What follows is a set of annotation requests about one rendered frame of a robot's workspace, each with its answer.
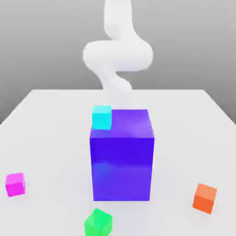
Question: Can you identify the small green cube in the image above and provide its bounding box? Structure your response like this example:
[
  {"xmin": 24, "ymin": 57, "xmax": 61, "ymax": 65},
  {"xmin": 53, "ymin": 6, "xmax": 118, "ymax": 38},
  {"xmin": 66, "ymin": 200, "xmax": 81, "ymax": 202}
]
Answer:
[{"xmin": 84, "ymin": 208, "xmax": 113, "ymax": 236}]

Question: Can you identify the large purple box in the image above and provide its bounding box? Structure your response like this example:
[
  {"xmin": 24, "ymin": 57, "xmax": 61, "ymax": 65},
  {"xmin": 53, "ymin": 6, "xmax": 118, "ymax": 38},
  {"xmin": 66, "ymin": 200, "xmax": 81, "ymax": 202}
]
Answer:
[{"xmin": 89, "ymin": 109, "xmax": 155, "ymax": 202}]

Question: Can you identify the small cyan cube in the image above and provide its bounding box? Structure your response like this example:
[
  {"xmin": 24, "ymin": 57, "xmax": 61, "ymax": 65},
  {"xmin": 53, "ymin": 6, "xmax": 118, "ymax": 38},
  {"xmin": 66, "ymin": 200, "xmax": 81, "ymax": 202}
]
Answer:
[{"xmin": 92, "ymin": 105, "xmax": 112, "ymax": 130}]

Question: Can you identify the small magenta cube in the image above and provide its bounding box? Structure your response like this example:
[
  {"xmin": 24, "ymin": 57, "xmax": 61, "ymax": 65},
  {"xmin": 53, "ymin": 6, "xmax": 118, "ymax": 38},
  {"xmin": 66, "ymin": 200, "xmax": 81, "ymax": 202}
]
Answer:
[{"xmin": 5, "ymin": 172, "xmax": 26, "ymax": 197}]

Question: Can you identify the small orange cube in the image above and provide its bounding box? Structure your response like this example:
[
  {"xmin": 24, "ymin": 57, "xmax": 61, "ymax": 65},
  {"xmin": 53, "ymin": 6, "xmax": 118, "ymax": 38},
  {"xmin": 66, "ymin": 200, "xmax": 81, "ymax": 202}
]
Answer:
[{"xmin": 192, "ymin": 183, "xmax": 218, "ymax": 215}]

